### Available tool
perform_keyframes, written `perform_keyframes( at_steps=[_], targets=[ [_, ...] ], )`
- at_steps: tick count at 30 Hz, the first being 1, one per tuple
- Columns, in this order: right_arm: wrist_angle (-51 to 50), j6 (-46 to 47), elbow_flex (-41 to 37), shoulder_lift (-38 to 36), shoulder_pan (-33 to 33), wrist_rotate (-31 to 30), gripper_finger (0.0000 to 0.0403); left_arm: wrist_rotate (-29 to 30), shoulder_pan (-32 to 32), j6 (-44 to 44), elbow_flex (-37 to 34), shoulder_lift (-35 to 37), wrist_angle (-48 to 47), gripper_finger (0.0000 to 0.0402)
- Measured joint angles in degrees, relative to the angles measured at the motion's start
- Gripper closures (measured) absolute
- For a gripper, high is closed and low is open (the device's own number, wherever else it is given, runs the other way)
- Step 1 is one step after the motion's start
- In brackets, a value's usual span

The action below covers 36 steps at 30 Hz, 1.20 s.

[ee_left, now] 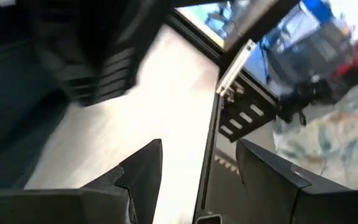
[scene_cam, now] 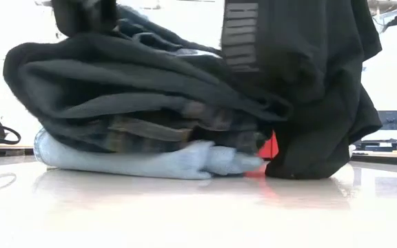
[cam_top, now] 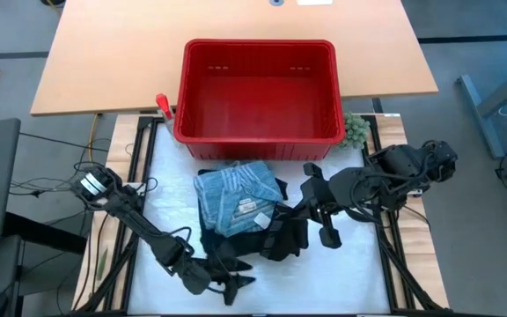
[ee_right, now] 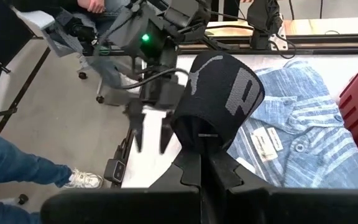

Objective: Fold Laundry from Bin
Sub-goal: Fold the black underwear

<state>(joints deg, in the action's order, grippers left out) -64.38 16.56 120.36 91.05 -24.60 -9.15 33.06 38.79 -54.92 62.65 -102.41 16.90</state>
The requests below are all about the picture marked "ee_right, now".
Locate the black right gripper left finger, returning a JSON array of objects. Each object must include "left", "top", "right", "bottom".
[{"left": 40, "top": 149, "right": 202, "bottom": 224}]

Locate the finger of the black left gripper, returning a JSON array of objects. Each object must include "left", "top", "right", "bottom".
[
  {"left": 159, "top": 110, "right": 175, "bottom": 156},
  {"left": 124, "top": 99, "right": 145, "bottom": 153}
]

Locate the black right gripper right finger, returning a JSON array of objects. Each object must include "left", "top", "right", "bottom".
[{"left": 209, "top": 152, "right": 358, "bottom": 224}]

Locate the black garment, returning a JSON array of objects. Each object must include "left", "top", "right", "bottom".
[{"left": 170, "top": 50, "right": 266, "bottom": 156}]

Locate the blue striped shirt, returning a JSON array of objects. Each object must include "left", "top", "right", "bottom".
[{"left": 227, "top": 58, "right": 358, "bottom": 190}]

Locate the person's foot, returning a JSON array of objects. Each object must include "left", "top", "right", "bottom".
[{"left": 63, "top": 169, "right": 104, "bottom": 190}]

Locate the grey wheeled office chair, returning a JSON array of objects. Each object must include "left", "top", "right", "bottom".
[{"left": 10, "top": 5, "right": 142, "bottom": 106}]

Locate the person's hand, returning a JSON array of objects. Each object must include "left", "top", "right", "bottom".
[{"left": 77, "top": 0, "right": 107, "bottom": 14}]

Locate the person's leg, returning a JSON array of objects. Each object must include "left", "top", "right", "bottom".
[
  {"left": 0, "top": 194, "right": 42, "bottom": 224},
  {"left": 0, "top": 130, "right": 74, "bottom": 189}
]

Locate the person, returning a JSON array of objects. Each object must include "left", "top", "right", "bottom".
[{"left": 9, "top": 0, "right": 132, "bottom": 35}]

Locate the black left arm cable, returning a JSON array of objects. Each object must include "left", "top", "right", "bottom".
[{"left": 113, "top": 67, "right": 190, "bottom": 91}]

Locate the small black exterior camera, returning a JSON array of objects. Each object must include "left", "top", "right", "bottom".
[{"left": 103, "top": 158, "right": 127, "bottom": 184}]

